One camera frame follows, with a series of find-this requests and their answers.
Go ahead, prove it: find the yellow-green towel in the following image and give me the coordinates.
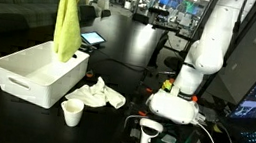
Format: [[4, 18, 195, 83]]
[[49, 0, 89, 66]]

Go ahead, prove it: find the white VR controller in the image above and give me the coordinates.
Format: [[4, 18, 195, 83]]
[[136, 117, 165, 143]]

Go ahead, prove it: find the green plaid couch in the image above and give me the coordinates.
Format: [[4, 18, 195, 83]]
[[0, 0, 89, 48]]

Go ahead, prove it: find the small yellow plastic piece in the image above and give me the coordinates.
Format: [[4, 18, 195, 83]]
[[161, 78, 175, 93]]

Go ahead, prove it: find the white mug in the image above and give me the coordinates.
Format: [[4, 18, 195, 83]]
[[58, 96, 86, 129]]

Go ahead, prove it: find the tablet on stand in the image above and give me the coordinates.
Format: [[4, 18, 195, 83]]
[[78, 29, 108, 49]]

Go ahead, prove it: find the black stereo camera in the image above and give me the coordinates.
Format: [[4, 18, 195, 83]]
[[147, 6, 172, 19]]

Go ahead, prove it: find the white towel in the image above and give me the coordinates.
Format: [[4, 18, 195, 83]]
[[63, 71, 130, 112]]

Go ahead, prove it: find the black conference chair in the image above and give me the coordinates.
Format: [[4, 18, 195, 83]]
[[78, 3, 100, 24], [131, 12, 151, 26], [100, 8, 112, 20]]

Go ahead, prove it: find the white VR headset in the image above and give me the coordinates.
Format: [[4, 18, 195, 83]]
[[142, 81, 204, 128]]

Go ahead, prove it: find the white plastic basket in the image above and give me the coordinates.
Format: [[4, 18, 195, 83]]
[[0, 32, 92, 114]]

